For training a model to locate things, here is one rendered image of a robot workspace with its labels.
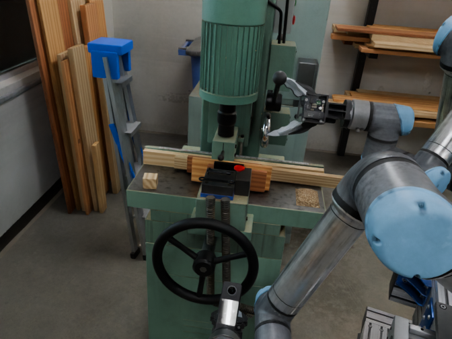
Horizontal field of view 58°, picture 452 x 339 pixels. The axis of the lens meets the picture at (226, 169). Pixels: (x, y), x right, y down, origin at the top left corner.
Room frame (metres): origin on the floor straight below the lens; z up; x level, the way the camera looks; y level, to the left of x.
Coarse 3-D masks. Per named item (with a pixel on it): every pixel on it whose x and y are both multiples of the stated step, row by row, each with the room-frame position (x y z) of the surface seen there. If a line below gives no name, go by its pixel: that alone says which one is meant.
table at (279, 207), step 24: (144, 168) 1.19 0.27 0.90; (168, 168) 1.20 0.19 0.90; (144, 192) 1.04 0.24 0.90; (168, 192) 1.05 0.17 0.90; (192, 192) 1.06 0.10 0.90; (264, 192) 1.09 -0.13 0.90; (288, 192) 1.10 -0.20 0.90; (192, 216) 0.98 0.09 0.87; (264, 216) 1.01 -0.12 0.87; (288, 216) 1.00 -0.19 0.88; (312, 216) 1.00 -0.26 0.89
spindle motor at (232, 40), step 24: (216, 0) 1.11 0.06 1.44; (240, 0) 1.10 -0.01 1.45; (264, 0) 1.15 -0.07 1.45; (216, 24) 1.11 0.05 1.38; (240, 24) 1.10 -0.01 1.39; (264, 24) 1.18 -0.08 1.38; (216, 48) 1.11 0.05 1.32; (240, 48) 1.11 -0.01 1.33; (216, 72) 1.11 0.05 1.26; (240, 72) 1.11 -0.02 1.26; (216, 96) 1.11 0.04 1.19; (240, 96) 1.11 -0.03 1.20
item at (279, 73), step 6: (276, 72) 0.97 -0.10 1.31; (282, 72) 0.97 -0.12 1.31; (276, 78) 0.96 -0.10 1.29; (282, 78) 0.96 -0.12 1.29; (276, 84) 0.97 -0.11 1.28; (282, 84) 0.97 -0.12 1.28; (276, 90) 1.09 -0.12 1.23; (270, 96) 1.30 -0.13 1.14; (276, 96) 1.18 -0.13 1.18; (270, 102) 1.29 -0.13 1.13; (276, 102) 1.29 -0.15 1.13; (270, 108) 1.29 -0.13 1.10; (276, 108) 1.29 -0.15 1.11
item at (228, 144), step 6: (234, 126) 1.27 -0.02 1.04; (216, 132) 1.21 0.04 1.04; (234, 132) 1.22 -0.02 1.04; (216, 138) 1.16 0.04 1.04; (222, 138) 1.16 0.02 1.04; (228, 138) 1.17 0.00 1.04; (234, 138) 1.17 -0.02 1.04; (216, 144) 1.14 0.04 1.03; (222, 144) 1.14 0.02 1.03; (228, 144) 1.14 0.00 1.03; (234, 144) 1.14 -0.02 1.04; (216, 150) 1.14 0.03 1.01; (222, 150) 1.14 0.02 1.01; (228, 150) 1.14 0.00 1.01; (234, 150) 1.14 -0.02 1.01; (216, 156) 1.14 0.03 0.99; (228, 156) 1.14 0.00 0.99; (234, 156) 1.15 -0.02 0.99
